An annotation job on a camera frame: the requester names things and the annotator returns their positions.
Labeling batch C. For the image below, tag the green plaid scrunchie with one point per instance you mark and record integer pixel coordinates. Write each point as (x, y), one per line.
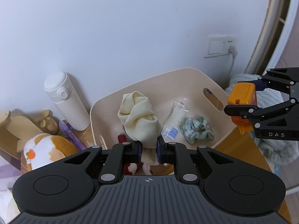
(196, 129)

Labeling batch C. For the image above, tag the small wooden figurine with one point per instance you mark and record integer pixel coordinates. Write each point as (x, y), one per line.
(47, 123)

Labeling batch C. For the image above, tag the red white plush toy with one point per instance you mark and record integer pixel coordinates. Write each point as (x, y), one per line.
(132, 157)

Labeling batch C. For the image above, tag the white thermos bottle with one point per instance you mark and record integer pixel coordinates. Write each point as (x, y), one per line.
(65, 98)

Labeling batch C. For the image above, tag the wooden phone stand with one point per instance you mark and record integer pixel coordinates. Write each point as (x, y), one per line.
(16, 130)

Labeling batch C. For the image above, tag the beige plastic storage bin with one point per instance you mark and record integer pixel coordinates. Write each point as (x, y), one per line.
(200, 95)

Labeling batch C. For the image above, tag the orange plastic bottle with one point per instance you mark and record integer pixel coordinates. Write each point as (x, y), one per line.
(242, 94)

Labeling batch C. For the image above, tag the cream yellow cloth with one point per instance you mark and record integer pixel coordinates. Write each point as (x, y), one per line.
(141, 124)

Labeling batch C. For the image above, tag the white wall socket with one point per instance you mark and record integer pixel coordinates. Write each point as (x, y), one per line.
(218, 45)

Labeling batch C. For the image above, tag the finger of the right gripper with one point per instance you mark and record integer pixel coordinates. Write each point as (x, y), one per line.
(276, 115)
(284, 80)

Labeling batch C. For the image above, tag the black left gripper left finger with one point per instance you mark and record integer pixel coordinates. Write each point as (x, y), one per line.
(113, 168)

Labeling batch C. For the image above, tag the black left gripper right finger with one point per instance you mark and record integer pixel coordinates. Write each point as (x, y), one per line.
(177, 155)

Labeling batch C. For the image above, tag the clear plastic packet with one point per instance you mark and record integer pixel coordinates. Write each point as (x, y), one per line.
(171, 126)

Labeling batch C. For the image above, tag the purple pen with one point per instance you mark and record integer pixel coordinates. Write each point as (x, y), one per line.
(67, 130)

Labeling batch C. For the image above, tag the orange white plush toy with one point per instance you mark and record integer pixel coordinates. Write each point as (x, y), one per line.
(44, 149)

